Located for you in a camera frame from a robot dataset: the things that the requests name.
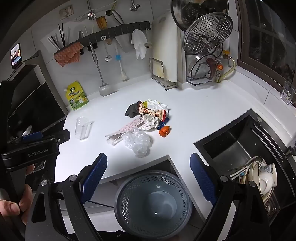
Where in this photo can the yellow wrapper piece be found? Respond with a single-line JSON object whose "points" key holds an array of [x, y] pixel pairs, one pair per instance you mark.
{"points": [[145, 103]]}

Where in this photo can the white printed paper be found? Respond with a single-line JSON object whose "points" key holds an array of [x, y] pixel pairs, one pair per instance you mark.
{"points": [[148, 123]]}

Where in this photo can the perforated steel steamer tray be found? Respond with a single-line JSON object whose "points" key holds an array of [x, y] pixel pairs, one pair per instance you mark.
{"points": [[208, 30]]}

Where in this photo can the metal cutting board rack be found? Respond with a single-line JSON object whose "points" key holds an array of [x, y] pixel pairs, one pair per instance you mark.
{"points": [[161, 80]]}

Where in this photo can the crumpled blue plastic piece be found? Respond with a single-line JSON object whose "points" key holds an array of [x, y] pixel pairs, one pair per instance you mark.
{"points": [[165, 121]]}

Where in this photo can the chrome wall valve red dot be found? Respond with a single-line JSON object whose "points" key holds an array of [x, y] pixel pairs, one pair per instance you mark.
{"points": [[91, 15]]}

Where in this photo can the person's left hand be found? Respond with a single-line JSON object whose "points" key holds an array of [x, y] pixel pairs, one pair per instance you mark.
{"points": [[11, 207]]}

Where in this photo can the gas valve orange knob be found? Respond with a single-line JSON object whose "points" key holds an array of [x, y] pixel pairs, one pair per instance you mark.
{"points": [[220, 68]]}

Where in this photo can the clear plastic bag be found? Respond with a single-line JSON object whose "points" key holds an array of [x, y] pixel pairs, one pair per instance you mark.
{"points": [[137, 143]]}

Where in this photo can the white blue-patterned bowl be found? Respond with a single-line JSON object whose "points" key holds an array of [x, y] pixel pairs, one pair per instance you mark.
{"points": [[266, 179]]}

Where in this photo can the clear plastic cup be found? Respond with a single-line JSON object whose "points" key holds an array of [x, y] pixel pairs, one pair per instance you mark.
{"points": [[83, 128]]}

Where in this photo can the clear plastic straw wrapper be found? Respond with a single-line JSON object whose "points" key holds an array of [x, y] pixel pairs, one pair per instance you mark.
{"points": [[115, 140]]}

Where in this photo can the long paper receipt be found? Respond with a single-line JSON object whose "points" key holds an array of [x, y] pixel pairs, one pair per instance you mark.
{"points": [[129, 126]]}

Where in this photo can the smartphone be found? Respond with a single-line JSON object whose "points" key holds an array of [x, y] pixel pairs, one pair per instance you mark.
{"points": [[15, 55]]}

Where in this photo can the metal ladle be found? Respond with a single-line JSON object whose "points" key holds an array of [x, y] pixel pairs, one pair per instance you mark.
{"points": [[105, 90]]}

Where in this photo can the large steel wok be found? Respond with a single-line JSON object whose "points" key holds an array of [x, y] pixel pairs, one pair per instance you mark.
{"points": [[198, 9]]}

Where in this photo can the dark crumpled glove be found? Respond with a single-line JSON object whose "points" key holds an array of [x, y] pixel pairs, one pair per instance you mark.
{"points": [[132, 110]]}

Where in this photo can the orange dish cloth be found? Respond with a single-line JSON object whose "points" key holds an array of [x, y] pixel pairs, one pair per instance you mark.
{"points": [[68, 54]]}

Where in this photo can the yellow green seasoning pouch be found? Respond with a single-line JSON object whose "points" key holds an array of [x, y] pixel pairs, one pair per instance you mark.
{"points": [[77, 96]]}

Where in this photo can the crumpled white tissue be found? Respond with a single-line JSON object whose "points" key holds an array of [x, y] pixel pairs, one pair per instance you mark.
{"points": [[157, 104]]}

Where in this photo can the white wall socket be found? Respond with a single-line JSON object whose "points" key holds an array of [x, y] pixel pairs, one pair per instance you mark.
{"points": [[65, 12]]}

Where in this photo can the dark window wooden frame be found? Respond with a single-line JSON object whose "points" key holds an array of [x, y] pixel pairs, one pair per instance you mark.
{"points": [[266, 34]]}

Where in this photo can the bundle of chopsticks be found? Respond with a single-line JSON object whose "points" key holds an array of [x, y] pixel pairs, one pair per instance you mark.
{"points": [[60, 38]]}

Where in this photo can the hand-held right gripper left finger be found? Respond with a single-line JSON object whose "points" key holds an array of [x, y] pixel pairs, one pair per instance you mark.
{"points": [[94, 177]]}

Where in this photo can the white cutting board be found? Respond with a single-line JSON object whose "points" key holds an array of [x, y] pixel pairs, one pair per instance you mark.
{"points": [[165, 46]]}

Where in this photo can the small metal spoon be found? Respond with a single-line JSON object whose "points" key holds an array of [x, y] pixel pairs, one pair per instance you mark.
{"points": [[107, 58]]}

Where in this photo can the white blue bottle brush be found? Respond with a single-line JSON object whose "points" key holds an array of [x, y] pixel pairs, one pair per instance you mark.
{"points": [[119, 58]]}

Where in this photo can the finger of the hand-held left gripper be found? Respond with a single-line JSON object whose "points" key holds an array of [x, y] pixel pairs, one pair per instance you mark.
{"points": [[32, 136], [61, 135]]}

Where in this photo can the black wall utensil rack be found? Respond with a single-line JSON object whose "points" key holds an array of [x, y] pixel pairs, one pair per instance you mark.
{"points": [[111, 32]]}

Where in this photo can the black glass range hood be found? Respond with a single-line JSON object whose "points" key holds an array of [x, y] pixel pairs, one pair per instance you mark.
{"points": [[34, 99]]}

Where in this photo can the grey perforated trash basket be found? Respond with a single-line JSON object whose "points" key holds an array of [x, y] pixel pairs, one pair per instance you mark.
{"points": [[152, 206]]}

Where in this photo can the pair of chopsticks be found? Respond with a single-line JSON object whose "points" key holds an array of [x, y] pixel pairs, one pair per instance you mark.
{"points": [[239, 172]]}

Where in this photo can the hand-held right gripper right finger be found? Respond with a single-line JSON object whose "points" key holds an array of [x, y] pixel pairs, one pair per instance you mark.
{"points": [[203, 182]]}

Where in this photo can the white hanging cloth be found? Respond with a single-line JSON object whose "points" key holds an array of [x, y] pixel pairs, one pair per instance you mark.
{"points": [[138, 42]]}

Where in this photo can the red white snack wrapper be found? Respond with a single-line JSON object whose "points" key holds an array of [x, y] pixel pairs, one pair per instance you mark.
{"points": [[152, 113]]}

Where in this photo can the black kitchen sink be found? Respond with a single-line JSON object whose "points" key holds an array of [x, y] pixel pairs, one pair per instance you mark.
{"points": [[240, 141]]}

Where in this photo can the clear drinking glass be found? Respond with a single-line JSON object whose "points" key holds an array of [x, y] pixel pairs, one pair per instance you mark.
{"points": [[288, 92]]}

